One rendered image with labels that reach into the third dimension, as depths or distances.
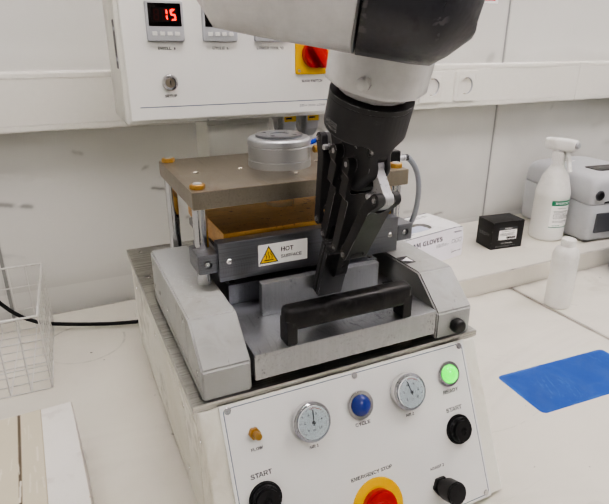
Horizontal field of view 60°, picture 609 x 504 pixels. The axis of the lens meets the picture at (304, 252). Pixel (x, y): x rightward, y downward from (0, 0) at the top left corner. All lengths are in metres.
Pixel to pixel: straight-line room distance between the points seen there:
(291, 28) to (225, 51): 0.44
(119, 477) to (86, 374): 0.25
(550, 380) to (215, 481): 0.59
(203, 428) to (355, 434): 0.16
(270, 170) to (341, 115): 0.21
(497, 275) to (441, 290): 0.57
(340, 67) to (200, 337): 0.28
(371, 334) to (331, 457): 0.13
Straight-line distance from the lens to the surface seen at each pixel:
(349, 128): 0.45
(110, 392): 0.90
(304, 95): 0.82
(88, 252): 1.15
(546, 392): 0.92
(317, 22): 0.33
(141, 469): 0.75
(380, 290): 0.57
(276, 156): 0.64
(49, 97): 1.04
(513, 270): 1.24
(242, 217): 0.64
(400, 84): 0.43
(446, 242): 1.23
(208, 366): 0.52
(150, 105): 0.76
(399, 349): 0.62
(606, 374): 1.01
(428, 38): 0.33
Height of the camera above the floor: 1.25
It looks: 21 degrees down
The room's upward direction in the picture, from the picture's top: straight up
